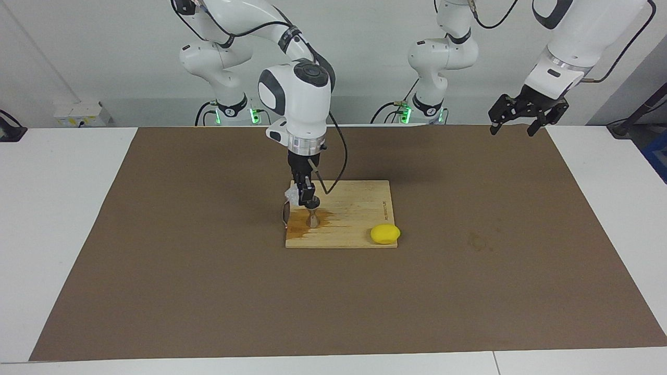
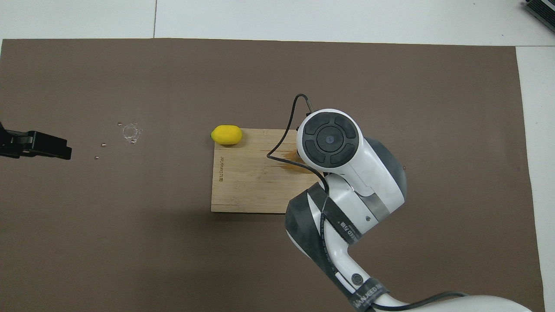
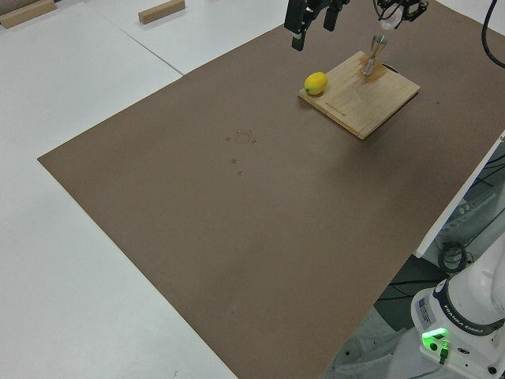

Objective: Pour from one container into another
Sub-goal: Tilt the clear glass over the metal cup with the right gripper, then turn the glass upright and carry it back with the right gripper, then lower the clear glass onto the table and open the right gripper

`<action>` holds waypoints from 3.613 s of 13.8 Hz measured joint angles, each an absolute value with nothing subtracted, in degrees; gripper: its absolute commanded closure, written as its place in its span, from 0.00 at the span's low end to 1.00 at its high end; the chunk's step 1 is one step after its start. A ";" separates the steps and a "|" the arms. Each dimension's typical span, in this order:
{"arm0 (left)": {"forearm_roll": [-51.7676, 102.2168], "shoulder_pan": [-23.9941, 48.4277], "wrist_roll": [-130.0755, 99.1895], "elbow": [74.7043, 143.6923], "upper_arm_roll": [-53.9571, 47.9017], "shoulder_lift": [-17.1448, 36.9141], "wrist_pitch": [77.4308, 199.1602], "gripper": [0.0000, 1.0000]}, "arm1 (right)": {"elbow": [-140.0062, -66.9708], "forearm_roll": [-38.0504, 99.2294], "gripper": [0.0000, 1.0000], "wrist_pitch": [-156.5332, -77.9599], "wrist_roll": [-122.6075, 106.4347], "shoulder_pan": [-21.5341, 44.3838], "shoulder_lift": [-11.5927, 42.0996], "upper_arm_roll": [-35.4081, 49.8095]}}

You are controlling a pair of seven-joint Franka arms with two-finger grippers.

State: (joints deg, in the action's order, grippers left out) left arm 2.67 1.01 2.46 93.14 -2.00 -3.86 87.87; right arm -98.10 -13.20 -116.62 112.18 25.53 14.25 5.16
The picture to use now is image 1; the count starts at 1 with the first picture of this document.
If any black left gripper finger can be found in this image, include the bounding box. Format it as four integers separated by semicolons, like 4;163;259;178
488;94;518;136
527;101;570;138

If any wooden cutting board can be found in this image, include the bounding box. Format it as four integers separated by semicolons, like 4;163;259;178
281;180;398;249

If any black stand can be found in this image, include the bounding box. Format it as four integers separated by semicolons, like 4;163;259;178
607;83;667;139

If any yellow lemon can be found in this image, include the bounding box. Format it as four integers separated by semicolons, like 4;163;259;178
370;224;401;245

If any brown table mat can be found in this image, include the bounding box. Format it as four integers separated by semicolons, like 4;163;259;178
29;124;667;361

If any blue crate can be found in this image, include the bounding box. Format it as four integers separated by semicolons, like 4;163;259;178
640;130;667;184

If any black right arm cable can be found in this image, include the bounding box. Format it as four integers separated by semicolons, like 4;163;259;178
172;0;349;196

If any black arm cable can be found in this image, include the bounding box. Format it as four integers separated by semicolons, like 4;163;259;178
471;0;657;84
172;0;349;196

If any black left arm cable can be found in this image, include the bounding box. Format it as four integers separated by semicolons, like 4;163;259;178
471;0;657;84

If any black base cable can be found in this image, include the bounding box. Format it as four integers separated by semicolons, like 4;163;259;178
370;77;420;124
195;101;217;127

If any white wall socket box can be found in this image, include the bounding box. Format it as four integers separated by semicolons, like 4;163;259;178
54;101;113;127

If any black clamp mount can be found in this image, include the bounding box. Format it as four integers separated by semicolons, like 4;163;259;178
0;109;28;142

